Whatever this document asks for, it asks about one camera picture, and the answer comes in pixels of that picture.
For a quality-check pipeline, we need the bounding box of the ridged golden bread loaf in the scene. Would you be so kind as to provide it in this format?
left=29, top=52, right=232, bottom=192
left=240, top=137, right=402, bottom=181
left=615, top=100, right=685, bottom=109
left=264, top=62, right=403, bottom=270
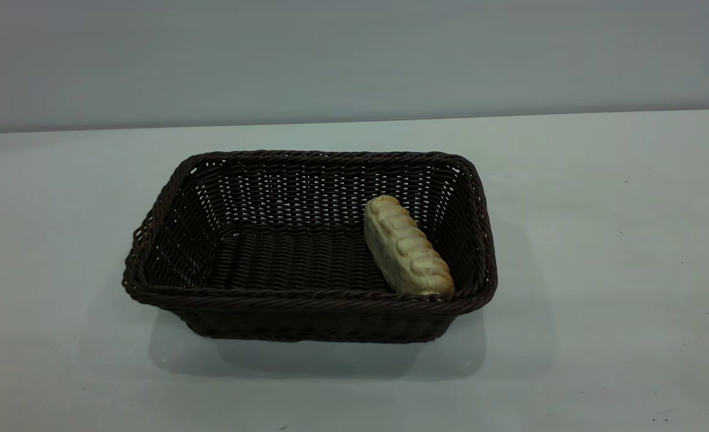
left=363, top=194, right=456, bottom=299

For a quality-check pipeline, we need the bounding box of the black woven wicker basket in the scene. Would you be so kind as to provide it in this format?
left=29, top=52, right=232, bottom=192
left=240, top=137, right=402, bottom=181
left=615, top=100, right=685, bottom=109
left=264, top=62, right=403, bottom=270
left=121, top=149, right=498, bottom=343

